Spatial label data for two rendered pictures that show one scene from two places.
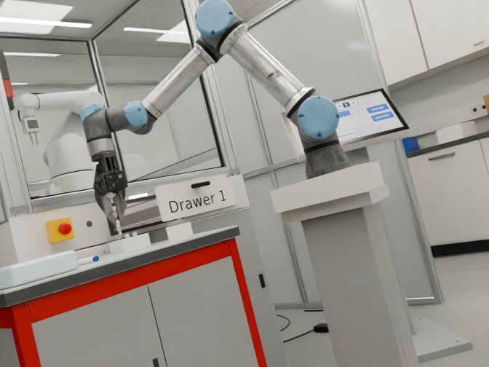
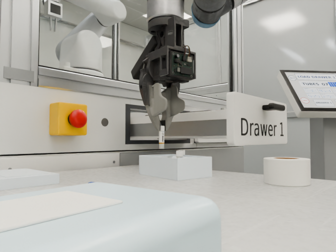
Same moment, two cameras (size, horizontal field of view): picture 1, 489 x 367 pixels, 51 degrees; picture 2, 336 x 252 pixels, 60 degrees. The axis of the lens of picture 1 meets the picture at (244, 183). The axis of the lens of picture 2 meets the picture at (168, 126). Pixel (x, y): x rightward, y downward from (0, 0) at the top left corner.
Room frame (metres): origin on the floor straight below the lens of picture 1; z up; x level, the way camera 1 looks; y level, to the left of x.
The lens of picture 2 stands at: (0.98, 0.43, 0.83)
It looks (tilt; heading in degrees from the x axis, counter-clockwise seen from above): 3 degrees up; 357
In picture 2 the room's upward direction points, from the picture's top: straight up
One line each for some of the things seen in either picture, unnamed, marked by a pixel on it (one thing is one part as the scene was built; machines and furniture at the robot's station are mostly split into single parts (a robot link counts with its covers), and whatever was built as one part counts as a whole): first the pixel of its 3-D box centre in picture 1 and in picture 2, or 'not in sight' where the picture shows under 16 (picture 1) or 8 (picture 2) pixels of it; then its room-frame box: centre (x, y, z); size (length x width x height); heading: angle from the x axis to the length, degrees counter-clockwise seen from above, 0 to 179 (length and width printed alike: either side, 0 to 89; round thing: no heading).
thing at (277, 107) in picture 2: (198, 185); (271, 107); (1.65, 0.14, 0.91); 0.07 x 0.04 x 0.01; 134
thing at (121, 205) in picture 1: (121, 206); (174, 107); (1.57, 0.38, 0.89); 0.06 x 0.03 x 0.09; 34
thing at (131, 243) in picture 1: (129, 243); (174, 165); (1.55, 0.38, 0.78); 0.12 x 0.08 x 0.04; 34
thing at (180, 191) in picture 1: (196, 196); (261, 121); (1.67, 0.16, 0.87); 0.29 x 0.02 x 0.11; 134
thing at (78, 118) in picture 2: (64, 228); (77, 118); (1.63, 0.59, 0.88); 0.04 x 0.03 x 0.04; 134
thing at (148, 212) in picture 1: (161, 210); (191, 127); (1.82, 0.31, 0.86); 0.40 x 0.26 x 0.06; 44
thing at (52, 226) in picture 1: (60, 229); (69, 119); (1.65, 0.61, 0.88); 0.07 x 0.05 x 0.07; 134
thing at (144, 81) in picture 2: (102, 195); (151, 84); (1.56, 0.43, 0.94); 0.05 x 0.02 x 0.09; 124
